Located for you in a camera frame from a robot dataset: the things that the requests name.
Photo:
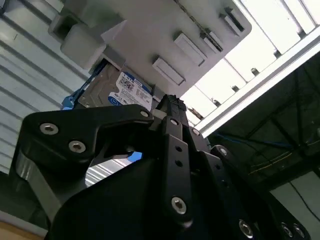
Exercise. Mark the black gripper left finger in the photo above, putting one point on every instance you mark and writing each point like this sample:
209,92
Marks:
62,130

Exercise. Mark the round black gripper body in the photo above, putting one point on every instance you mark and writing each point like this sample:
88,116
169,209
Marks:
120,212

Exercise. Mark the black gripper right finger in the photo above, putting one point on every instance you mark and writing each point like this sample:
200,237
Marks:
217,180

